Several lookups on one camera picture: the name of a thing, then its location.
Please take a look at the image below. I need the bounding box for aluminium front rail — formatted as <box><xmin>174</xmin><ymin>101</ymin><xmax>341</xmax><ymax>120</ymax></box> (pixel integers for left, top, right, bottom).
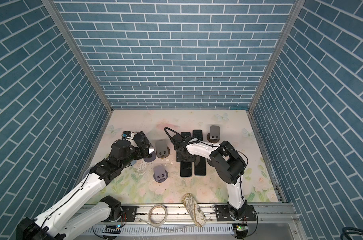
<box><xmin>74</xmin><ymin>203</ymin><xmax>306</xmax><ymax>240</ymax></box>

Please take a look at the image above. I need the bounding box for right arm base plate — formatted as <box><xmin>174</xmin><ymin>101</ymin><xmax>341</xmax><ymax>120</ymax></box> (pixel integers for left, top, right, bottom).
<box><xmin>213</xmin><ymin>203</ymin><xmax>257</xmax><ymax>222</ymax></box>

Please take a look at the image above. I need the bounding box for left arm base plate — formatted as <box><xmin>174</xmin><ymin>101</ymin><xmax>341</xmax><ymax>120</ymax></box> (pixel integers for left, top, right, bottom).
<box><xmin>121</xmin><ymin>205</ymin><xmax>138</xmax><ymax>223</ymax></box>

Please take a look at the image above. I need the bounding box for black phone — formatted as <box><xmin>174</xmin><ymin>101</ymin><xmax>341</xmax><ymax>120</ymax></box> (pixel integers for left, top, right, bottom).
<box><xmin>192</xmin><ymin>130</ymin><xmax>203</xmax><ymax>141</ymax></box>
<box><xmin>181</xmin><ymin>132</ymin><xmax>191</xmax><ymax>138</ymax></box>

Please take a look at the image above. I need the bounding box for black cable bottom right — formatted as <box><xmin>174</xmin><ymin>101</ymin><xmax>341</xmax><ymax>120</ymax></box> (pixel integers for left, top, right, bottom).
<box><xmin>340</xmin><ymin>227</ymin><xmax>363</xmax><ymax>240</ymax></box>

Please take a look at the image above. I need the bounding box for coiled white cable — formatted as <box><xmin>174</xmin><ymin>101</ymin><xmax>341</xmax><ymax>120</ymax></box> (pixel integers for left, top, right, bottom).
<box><xmin>147</xmin><ymin>204</ymin><xmax>168</xmax><ymax>228</ymax></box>

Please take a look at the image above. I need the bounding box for purple-edged phone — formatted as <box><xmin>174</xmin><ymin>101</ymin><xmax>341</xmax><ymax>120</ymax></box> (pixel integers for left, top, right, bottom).
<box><xmin>180</xmin><ymin>162</ymin><xmax>192</xmax><ymax>178</ymax></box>

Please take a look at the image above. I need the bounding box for middle grey phone stand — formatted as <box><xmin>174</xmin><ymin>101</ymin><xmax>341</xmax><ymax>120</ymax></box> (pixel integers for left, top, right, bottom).
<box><xmin>206</xmin><ymin>159</ymin><xmax>214</xmax><ymax>167</ymax></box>

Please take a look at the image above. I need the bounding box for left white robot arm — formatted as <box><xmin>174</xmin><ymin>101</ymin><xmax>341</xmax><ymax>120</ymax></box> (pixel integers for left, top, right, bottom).
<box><xmin>16</xmin><ymin>131</ymin><xmax>154</xmax><ymax>240</ymax></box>

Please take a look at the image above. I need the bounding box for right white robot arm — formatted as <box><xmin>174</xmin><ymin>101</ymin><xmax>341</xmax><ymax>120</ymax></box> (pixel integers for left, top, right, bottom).
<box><xmin>171</xmin><ymin>137</ymin><xmax>248</xmax><ymax>220</ymax></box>

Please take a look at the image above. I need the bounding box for teal-edged phone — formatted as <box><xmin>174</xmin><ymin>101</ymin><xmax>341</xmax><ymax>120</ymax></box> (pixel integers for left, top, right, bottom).
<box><xmin>195</xmin><ymin>156</ymin><xmax>207</xmax><ymax>176</ymax></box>

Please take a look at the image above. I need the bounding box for patterned cloth pouch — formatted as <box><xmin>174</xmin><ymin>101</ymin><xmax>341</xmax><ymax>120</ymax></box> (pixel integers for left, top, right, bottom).
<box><xmin>181</xmin><ymin>193</ymin><xmax>207</xmax><ymax>227</ymax></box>

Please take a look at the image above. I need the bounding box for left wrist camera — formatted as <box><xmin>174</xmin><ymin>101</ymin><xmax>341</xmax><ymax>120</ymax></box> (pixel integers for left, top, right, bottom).
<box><xmin>121</xmin><ymin>131</ymin><xmax>131</xmax><ymax>139</ymax></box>

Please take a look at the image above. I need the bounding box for wood-base grey phone stand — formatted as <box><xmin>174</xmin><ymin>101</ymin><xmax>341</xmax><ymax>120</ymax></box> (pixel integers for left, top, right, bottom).
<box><xmin>207</xmin><ymin>125</ymin><xmax>221</xmax><ymax>143</ymax></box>

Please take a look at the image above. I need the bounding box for leftmost phone stand base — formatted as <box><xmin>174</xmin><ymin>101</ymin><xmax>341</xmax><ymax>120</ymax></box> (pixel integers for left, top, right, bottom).
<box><xmin>143</xmin><ymin>152</ymin><xmax>157</xmax><ymax>163</ymax></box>

